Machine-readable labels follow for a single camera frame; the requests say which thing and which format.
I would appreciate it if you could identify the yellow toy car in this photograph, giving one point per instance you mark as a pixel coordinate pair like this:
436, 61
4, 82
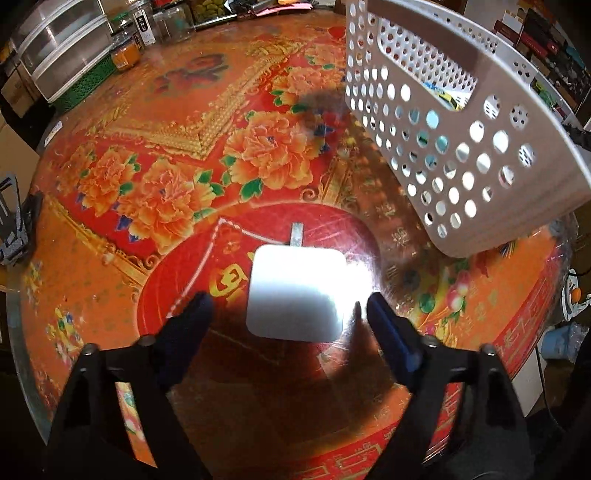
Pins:
445, 98

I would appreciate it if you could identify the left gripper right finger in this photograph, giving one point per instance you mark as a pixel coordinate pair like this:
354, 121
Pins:
489, 438

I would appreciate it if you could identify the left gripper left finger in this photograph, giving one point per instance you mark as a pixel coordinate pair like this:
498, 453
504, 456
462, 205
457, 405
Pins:
88, 438

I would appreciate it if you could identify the orange lid small jar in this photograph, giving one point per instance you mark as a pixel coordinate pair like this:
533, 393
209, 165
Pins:
124, 52

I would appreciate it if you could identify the teal plug adapter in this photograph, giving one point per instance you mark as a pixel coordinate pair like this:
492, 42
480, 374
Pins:
427, 144

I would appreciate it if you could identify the white perforated plastic basket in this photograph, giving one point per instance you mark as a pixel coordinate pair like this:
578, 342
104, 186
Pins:
511, 166

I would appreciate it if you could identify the white cube charger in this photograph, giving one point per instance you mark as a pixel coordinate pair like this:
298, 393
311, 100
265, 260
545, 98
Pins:
297, 292

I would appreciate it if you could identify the white stacked drawer tower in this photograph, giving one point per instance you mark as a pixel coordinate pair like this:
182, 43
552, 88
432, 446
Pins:
60, 41

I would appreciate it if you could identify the green woven basket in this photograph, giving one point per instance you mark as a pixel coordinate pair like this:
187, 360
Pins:
85, 85

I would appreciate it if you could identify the empty glass jar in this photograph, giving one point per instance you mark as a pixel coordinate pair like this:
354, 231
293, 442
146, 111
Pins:
177, 22

